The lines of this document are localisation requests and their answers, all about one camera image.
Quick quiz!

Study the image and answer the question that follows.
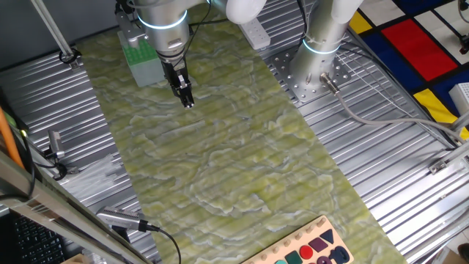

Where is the black keyboard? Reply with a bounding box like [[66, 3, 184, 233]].
[[10, 214, 67, 264]]

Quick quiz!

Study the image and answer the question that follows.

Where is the green marble pattern mat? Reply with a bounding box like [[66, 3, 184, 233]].
[[75, 0, 410, 264]]

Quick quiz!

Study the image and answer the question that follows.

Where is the tan cardboard piece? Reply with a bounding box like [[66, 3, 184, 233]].
[[62, 253, 89, 264]]

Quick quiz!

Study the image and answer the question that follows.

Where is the black camera cable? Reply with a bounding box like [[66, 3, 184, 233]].
[[146, 223, 182, 264]]

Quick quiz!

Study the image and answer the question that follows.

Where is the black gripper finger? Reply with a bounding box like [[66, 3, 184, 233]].
[[178, 71, 195, 107], [171, 82, 191, 109]]

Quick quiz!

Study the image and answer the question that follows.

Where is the blue number puzzle piece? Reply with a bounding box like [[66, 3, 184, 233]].
[[328, 245, 351, 264]]

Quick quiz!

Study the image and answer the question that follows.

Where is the black pole clamp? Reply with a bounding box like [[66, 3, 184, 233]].
[[58, 47, 82, 71]]

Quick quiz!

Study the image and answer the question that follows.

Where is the wooden shape puzzle board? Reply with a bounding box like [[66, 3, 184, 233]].
[[240, 214, 355, 264]]

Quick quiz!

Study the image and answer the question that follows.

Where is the short aluminium profile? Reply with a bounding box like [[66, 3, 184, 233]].
[[449, 111, 469, 133]]

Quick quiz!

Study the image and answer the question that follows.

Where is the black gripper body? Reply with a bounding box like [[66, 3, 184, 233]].
[[160, 53, 190, 89]]

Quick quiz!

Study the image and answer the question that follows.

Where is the aluminium profile with bracket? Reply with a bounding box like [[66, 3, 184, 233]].
[[427, 141, 469, 176]]

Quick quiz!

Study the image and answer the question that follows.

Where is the black small camera mount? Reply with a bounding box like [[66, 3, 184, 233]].
[[34, 146, 69, 180]]

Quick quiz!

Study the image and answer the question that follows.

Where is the black looped cable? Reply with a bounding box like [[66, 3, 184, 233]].
[[0, 133, 37, 202]]

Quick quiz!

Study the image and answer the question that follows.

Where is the colourful block pattern mat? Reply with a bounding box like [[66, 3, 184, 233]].
[[347, 0, 469, 142]]

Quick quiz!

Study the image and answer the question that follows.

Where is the navy triangle puzzle piece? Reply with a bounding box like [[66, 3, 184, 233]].
[[319, 229, 336, 245]]

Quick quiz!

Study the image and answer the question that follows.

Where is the large aluminium frame beam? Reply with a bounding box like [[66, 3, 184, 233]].
[[0, 152, 153, 264]]

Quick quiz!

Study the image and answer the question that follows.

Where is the green-topped pipette tip holder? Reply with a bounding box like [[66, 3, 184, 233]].
[[117, 31, 166, 88]]

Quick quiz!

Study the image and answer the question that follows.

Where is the thick grey cable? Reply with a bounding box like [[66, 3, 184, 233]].
[[319, 72, 469, 144]]

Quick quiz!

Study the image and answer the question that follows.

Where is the small silver camera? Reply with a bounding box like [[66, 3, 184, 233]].
[[47, 130, 66, 159]]

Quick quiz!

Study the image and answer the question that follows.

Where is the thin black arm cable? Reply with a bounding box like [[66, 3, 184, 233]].
[[170, 0, 230, 70]]

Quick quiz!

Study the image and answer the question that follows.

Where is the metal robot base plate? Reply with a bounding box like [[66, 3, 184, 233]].
[[269, 44, 353, 104]]

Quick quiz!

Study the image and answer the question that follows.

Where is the purple square puzzle piece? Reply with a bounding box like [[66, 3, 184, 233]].
[[308, 237, 329, 253]]

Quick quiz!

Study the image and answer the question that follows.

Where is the silver depth camera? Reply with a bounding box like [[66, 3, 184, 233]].
[[95, 205, 149, 232]]

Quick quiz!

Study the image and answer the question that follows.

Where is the aluminium pole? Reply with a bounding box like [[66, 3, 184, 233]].
[[29, 0, 76, 62]]

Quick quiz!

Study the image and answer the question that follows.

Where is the white power strip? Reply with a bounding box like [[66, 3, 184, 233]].
[[237, 16, 272, 51]]

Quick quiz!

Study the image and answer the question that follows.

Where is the brown cardboard box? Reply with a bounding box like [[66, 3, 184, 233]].
[[445, 248, 469, 264]]

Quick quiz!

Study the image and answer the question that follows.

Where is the black base cable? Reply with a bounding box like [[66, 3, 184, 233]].
[[295, 0, 311, 41]]

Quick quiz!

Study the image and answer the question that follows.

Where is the black stand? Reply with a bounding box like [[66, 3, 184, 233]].
[[457, 0, 469, 56]]

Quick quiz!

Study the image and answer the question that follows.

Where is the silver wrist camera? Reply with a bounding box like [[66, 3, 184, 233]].
[[116, 10, 149, 51]]

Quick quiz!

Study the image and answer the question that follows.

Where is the orange cable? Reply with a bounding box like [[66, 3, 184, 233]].
[[0, 106, 25, 169]]

